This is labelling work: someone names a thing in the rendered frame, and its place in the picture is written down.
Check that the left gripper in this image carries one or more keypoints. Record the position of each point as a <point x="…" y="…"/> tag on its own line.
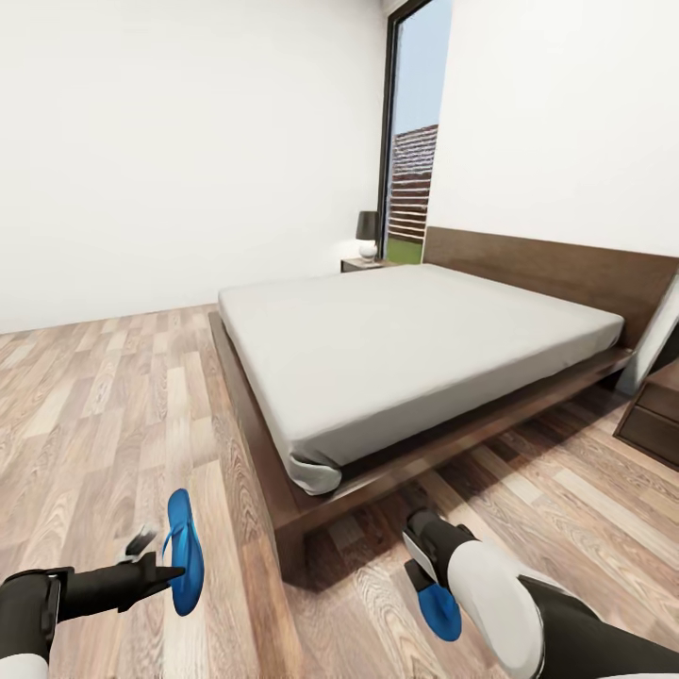
<point x="122" y="586"/>

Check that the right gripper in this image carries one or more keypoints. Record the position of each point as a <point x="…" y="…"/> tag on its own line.
<point x="418" y="576"/>

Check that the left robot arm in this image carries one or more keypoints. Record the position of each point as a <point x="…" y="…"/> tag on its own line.
<point x="32" y="601"/>

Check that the nightstand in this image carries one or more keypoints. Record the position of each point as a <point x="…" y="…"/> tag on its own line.
<point x="651" y="420"/>
<point x="355" y="264"/>

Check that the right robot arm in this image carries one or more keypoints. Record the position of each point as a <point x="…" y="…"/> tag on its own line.
<point x="535" y="628"/>

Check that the sandal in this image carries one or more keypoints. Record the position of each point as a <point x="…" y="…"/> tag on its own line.
<point x="186" y="552"/>
<point x="441" y="612"/>

